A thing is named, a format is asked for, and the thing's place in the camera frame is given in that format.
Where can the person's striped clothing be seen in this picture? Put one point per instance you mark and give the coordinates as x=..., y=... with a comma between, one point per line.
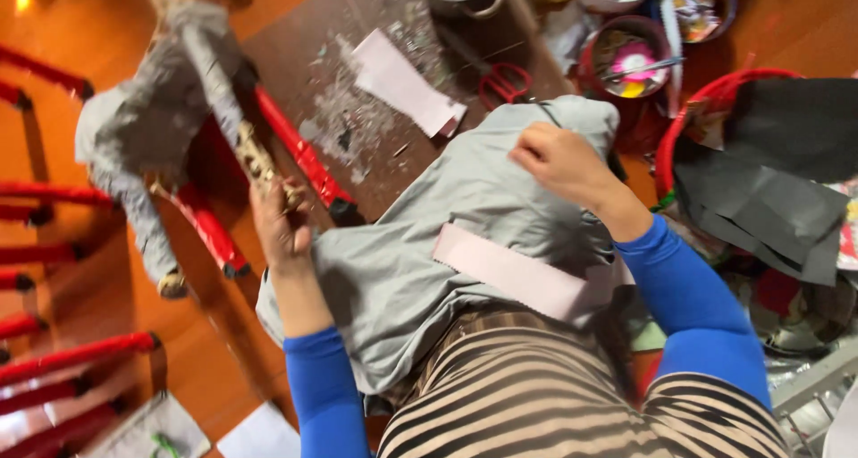
x=536, y=404

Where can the red plastic basket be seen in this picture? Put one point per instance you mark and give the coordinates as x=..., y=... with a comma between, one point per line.
x=704, y=99

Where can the large grey paper sheet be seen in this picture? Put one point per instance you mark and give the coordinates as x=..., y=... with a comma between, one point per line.
x=415, y=257

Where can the person's right fingers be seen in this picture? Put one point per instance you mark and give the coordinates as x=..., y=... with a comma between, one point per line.
x=533, y=151

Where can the blue bowl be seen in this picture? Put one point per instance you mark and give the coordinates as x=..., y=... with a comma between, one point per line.
x=704, y=9

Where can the white metal rack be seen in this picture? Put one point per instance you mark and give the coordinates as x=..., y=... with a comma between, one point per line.
x=814, y=391

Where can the brown work board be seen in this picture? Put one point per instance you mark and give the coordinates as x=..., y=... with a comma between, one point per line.
x=322, y=49

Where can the person's right hand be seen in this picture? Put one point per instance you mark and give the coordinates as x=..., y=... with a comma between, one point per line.
x=570, y=160

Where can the red bowl with paper scraps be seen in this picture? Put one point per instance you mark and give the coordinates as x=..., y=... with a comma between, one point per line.
x=627, y=62

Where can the red scissors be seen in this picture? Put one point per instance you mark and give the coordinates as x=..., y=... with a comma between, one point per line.
x=504, y=82

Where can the thin brush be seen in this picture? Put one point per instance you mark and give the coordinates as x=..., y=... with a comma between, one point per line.
x=643, y=68

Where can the white serrated strip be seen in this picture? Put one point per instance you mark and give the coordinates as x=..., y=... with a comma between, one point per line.
x=671, y=49

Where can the small grey paper sheet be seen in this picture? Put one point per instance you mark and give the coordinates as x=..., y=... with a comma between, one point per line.
x=141, y=428

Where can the person's left hand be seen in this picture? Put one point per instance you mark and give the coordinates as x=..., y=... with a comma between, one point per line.
x=278, y=233

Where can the white paper sheet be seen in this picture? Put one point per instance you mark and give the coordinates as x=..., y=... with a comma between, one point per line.
x=261, y=434

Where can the person's left fingers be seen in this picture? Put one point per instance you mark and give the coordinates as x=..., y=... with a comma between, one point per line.
x=261, y=203

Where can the pink paper strip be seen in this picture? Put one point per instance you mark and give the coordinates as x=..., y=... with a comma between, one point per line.
x=402, y=82
x=516, y=274

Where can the heap of coloured scraps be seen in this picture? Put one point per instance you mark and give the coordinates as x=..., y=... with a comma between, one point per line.
x=797, y=310

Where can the grey paper animal figure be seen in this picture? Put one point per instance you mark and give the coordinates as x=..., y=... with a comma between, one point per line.
x=154, y=116

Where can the red paper-wrapped rod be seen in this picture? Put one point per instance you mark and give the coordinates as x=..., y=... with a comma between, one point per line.
x=305, y=153
x=211, y=233

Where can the row of red sticks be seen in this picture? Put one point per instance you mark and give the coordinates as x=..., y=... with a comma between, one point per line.
x=60, y=361

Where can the black paper sheets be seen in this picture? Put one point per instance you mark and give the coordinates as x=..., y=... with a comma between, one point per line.
x=771, y=176

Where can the white plastic bag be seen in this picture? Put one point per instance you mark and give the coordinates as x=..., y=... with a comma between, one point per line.
x=566, y=36

